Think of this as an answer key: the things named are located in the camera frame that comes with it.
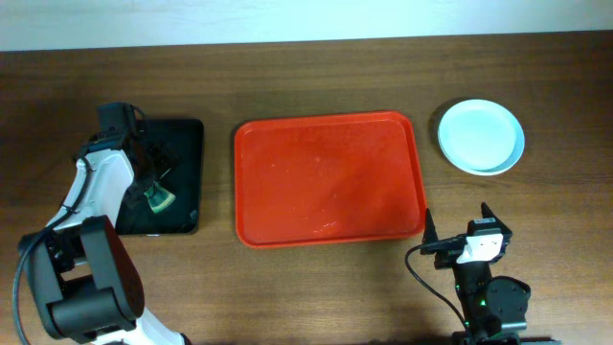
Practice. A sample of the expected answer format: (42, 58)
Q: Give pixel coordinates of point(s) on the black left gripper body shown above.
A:
(145, 177)

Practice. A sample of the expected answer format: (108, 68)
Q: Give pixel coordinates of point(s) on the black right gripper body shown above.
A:
(450, 244)

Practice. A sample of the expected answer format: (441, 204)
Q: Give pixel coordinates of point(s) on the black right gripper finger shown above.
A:
(487, 213)
(430, 236)

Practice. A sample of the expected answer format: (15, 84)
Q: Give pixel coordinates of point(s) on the green yellow scrub sponge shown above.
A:
(159, 198)

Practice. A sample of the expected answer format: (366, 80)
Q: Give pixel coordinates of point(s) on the light blue plate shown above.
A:
(475, 111)

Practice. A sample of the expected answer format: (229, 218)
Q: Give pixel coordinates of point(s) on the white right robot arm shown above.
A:
(494, 308)

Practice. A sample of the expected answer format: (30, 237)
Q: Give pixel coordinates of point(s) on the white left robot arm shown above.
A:
(85, 286)

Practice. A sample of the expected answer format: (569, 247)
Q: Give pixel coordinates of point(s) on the black plastic tray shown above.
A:
(181, 217)

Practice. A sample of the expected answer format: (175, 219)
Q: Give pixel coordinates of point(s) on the red plastic tray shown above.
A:
(327, 179)

